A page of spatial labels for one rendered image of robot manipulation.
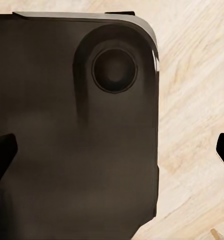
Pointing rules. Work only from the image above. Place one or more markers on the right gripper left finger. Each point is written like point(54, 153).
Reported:
point(8, 151)

